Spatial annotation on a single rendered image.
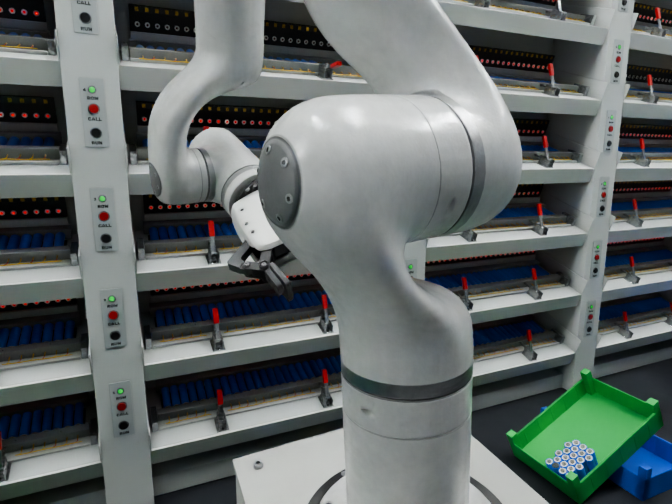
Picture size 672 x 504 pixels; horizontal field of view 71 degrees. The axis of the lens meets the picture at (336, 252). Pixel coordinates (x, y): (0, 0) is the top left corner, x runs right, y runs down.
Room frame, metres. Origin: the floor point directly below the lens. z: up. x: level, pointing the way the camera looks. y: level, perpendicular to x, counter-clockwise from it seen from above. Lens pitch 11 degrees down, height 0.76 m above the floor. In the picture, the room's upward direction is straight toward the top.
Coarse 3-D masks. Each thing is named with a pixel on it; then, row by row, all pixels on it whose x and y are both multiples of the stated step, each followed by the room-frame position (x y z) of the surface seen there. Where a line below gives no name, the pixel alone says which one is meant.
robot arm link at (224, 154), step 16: (192, 144) 0.72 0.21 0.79; (208, 144) 0.70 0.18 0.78; (224, 144) 0.69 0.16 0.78; (240, 144) 0.71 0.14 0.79; (208, 160) 0.66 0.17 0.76; (224, 160) 0.66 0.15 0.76; (240, 160) 0.66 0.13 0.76; (256, 160) 0.67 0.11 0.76; (208, 176) 0.65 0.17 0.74; (224, 176) 0.65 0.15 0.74; (208, 192) 0.66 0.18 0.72
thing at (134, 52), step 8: (136, 48) 0.98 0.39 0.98; (144, 48) 1.00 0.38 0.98; (136, 56) 0.99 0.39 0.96; (144, 56) 0.99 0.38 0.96; (152, 56) 1.00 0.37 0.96; (160, 56) 1.00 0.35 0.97; (168, 56) 1.01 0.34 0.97; (176, 56) 1.02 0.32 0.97; (184, 56) 1.02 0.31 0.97; (192, 56) 1.03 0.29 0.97; (264, 64) 1.09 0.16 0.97; (272, 64) 1.10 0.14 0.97; (280, 64) 1.11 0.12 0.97; (288, 64) 1.11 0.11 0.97; (296, 64) 1.12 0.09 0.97; (304, 64) 1.13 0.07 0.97; (312, 64) 1.13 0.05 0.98; (312, 72) 1.12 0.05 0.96; (336, 72) 1.16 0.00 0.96; (344, 72) 1.17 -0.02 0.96; (352, 72) 1.18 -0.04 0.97
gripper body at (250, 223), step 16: (240, 192) 0.62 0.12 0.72; (256, 192) 0.63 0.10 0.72; (240, 208) 0.61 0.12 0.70; (256, 208) 0.60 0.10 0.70; (240, 224) 0.59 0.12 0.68; (256, 224) 0.58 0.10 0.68; (256, 240) 0.56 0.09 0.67; (272, 240) 0.56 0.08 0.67; (256, 256) 0.59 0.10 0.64; (288, 256) 0.59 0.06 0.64
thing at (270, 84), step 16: (144, 32) 1.11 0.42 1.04; (272, 48) 1.23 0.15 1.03; (288, 48) 1.24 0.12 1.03; (304, 48) 1.26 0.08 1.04; (128, 64) 0.95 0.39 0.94; (144, 64) 0.97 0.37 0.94; (160, 64) 1.00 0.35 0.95; (128, 80) 0.94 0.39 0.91; (144, 80) 0.95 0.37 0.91; (160, 80) 0.96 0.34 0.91; (272, 80) 1.05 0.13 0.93; (288, 80) 1.07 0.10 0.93; (304, 80) 1.08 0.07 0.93; (320, 80) 1.09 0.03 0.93; (336, 80) 1.12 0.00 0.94; (352, 80) 1.15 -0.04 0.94; (256, 96) 1.05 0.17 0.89; (272, 96) 1.06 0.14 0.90; (288, 96) 1.08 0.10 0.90; (304, 96) 1.09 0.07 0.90; (320, 96) 1.11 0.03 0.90
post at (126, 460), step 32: (64, 0) 0.90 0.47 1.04; (96, 0) 0.92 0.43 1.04; (64, 32) 0.89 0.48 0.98; (64, 64) 0.89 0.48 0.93; (96, 64) 0.91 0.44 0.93; (64, 96) 0.89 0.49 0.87; (96, 160) 0.91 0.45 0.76; (128, 192) 0.93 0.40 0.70; (128, 224) 0.93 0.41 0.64; (96, 256) 0.90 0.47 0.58; (128, 256) 0.92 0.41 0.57; (96, 288) 0.90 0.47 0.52; (128, 288) 0.92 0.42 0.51; (96, 320) 0.90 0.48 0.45; (128, 320) 0.92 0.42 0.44; (96, 352) 0.89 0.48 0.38; (128, 352) 0.92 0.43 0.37; (96, 384) 0.89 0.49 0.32; (128, 448) 0.91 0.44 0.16; (128, 480) 0.91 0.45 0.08
